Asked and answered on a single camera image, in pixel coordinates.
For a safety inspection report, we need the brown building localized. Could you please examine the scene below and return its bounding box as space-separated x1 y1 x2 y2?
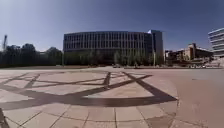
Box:
164 42 214 65

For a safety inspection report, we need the row of dark trees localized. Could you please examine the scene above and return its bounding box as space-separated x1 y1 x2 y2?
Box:
0 43 64 68

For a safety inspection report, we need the dark glass building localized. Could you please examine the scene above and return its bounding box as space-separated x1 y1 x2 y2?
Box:
62 29 165 66

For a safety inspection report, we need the pole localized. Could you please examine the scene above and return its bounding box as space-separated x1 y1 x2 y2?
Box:
152 33 157 67

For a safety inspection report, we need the thin tall tower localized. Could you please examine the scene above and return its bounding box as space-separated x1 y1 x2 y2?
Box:
2 34 8 51

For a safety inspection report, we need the pale paved plaza ground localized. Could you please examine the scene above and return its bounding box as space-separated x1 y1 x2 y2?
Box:
0 66 224 128

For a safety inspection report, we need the row of trees by building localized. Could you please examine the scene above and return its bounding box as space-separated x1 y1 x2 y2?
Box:
63 49 162 67

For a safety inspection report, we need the vehicle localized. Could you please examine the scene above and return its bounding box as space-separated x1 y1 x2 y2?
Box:
112 63 122 69

